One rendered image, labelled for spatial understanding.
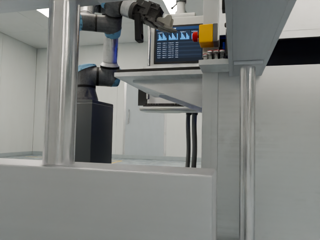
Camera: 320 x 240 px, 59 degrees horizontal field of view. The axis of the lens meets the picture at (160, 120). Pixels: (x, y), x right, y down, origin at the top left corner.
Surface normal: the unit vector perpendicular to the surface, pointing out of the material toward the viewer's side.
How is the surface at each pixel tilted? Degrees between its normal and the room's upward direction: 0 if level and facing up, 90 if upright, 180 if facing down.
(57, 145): 90
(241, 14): 180
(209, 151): 90
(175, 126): 90
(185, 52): 90
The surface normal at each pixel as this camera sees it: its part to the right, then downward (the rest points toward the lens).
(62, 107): 0.42, -0.04
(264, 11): -0.02, 1.00
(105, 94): -0.25, -0.06
